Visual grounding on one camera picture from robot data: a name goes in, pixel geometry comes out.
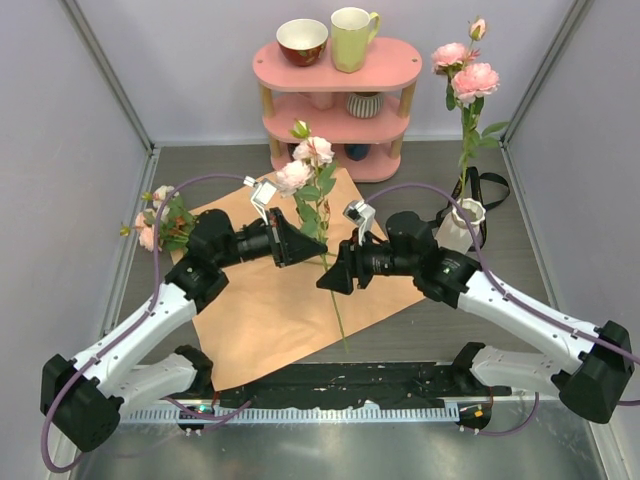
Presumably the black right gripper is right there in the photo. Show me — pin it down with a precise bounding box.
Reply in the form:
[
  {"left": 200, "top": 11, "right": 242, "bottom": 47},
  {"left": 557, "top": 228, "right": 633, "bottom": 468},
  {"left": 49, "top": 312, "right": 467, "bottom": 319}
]
[{"left": 318, "top": 227, "right": 419, "bottom": 294}]

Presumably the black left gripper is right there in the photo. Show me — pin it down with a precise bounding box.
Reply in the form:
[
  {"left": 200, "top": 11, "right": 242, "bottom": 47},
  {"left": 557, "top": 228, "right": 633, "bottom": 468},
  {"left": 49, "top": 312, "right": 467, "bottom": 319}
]
[{"left": 215, "top": 207, "right": 327, "bottom": 269}]

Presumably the pink rose stem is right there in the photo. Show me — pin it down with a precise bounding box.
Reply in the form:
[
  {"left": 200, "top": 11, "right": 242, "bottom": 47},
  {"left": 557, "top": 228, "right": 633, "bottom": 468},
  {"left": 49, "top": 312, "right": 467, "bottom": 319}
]
[
  {"left": 273, "top": 118, "right": 351, "bottom": 355},
  {"left": 430, "top": 16, "right": 508, "bottom": 199}
]

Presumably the green orange wrapping paper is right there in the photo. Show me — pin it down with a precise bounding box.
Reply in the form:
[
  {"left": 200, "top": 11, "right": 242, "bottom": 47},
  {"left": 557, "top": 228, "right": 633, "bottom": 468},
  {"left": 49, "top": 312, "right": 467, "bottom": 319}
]
[{"left": 169, "top": 167, "right": 427, "bottom": 394}]

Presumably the pink artificial flower bouquet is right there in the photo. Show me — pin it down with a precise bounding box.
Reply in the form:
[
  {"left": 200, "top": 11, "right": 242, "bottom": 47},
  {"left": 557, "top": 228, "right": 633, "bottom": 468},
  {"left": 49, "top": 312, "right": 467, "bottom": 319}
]
[{"left": 119, "top": 185, "right": 198, "bottom": 252}]

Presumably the black printed ribbon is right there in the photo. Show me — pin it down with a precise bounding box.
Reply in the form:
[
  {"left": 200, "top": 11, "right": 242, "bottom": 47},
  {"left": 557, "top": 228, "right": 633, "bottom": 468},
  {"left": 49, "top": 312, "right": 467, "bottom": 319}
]
[{"left": 434, "top": 167, "right": 511, "bottom": 251}]

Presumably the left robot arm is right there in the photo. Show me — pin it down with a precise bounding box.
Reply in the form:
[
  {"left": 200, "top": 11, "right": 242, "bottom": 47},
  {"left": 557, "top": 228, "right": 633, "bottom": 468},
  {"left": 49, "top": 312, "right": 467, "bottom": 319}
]
[{"left": 40, "top": 208, "right": 327, "bottom": 453}]

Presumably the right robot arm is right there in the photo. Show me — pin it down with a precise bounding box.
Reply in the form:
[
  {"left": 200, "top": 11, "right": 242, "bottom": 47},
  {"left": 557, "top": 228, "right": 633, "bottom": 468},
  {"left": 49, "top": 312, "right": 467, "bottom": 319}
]
[{"left": 316, "top": 201, "right": 634, "bottom": 424}]

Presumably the white ribbed vase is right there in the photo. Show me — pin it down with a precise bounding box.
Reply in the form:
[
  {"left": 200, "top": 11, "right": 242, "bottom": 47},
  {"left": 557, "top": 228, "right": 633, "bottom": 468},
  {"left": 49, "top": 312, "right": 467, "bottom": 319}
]
[{"left": 435, "top": 198, "right": 486, "bottom": 254}]

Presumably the dark green mug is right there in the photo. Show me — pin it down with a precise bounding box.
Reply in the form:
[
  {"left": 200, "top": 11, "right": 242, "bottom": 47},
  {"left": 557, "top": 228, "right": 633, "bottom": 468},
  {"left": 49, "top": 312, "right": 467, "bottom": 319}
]
[{"left": 287, "top": 143, "right": 298, "bottom": 161}]

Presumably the dark blue cup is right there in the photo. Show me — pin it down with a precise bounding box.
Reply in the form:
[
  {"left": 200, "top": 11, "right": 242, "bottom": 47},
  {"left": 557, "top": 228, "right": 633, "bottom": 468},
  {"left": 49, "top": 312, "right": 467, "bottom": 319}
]
[{"left": 344, "top": 144, "right": 371, "bottom": 162}]

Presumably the pink mug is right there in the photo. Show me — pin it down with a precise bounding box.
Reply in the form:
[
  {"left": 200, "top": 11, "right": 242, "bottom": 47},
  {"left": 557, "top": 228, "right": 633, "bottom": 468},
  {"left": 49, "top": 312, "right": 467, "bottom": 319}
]
[{"left": 299, "top": 92, "right": 334, "bottom": 111}]

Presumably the pink three-tier shelf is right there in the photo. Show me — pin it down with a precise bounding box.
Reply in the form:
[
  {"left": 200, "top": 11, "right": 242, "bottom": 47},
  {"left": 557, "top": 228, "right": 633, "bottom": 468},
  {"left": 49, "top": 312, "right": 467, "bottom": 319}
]
[{"left": 252, "top": 37, "right": 423, "bottom": 183}]

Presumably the striped grey cup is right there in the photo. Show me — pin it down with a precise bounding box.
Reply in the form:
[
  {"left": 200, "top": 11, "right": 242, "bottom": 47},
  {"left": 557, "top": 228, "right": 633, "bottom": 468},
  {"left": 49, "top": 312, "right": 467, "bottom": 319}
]
[{"left": 346, "top": 92, "right": 384, "bottom": 119}]

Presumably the red white bowl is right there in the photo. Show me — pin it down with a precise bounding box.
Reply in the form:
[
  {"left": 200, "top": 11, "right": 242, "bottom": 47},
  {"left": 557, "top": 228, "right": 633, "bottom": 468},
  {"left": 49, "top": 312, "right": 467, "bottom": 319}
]
[{"left": 276, "top": 18, "right": 329, "bottom": 67}]

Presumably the yellow ceramic mug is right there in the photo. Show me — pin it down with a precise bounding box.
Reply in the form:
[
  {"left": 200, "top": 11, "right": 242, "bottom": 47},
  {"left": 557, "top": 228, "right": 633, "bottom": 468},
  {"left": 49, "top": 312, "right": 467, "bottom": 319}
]
[{"left": 330, "top": 7, "right": 380, "bottom": 73}]

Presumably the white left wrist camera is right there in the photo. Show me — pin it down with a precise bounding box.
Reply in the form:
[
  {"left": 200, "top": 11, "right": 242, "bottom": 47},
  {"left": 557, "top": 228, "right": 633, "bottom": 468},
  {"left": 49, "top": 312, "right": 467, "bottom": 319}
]
[{"left": 243, "top": 176, "right": 279, "bottom": 222}]

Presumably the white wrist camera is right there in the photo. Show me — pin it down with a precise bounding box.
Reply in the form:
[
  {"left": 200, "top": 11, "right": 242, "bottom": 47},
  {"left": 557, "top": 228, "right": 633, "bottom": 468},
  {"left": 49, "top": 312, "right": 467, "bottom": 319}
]
[
  {"left": 343, "top": 200, "right": 376, "bottom": 245},
  {"left": 243, "top": 176, "right": 279, "bottom": 222}
]

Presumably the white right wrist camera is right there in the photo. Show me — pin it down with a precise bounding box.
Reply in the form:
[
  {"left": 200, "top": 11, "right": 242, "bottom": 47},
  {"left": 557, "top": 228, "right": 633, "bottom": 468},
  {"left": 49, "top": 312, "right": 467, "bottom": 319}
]
[{"left": 343, "top": 200, "right": 376, "bottom": 245}]

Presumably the white slotted cable duct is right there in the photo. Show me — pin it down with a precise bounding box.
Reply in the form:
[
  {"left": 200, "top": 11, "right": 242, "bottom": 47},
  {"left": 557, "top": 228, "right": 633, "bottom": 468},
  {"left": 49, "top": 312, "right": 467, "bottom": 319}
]
[{"left": 121, "top": 401, "right": 459, "bottom": 427}]

